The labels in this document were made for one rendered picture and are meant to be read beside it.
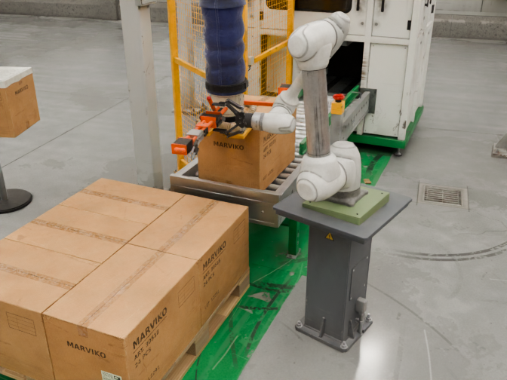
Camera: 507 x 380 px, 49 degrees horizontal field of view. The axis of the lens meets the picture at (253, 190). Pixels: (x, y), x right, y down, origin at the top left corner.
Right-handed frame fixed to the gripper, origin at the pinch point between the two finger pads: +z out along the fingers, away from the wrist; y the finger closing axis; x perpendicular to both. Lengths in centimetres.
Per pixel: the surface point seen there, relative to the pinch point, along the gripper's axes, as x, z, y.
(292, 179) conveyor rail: 41, -32, 49
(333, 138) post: 70, -51, 31
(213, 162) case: 27.4, 12.6, 37.6
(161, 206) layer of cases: -5, 31, 54
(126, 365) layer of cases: -109, -2, 67
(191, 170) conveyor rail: 40, 32, 51
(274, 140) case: 46, -19, 27
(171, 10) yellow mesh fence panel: 152, 91, -28
